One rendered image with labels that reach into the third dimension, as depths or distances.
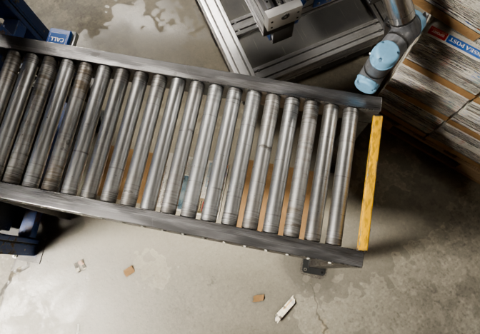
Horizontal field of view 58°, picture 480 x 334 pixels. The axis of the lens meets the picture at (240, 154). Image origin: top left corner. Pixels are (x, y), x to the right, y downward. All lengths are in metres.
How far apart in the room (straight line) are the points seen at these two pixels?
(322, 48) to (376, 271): 1.09
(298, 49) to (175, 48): 0.69
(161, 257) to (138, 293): 0.19
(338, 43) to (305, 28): 0.18
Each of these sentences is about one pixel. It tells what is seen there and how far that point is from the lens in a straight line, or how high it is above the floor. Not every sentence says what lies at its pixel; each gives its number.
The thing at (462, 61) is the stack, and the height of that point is 0.79.
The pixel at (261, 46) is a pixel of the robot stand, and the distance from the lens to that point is 2.20.
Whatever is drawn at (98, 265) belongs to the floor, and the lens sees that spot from 2.26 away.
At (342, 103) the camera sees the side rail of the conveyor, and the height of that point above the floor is 0.80.
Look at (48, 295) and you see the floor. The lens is 2.34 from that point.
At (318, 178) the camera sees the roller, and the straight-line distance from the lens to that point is 1.38.
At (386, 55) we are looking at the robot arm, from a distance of 1.33.
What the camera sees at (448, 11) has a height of 0.90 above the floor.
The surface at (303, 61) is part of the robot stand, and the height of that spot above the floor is 0.23.
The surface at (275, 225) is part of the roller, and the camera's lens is 1.35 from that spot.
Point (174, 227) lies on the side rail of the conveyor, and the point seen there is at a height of 0.80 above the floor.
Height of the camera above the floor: 2.14
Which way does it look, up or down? 75 degrees down
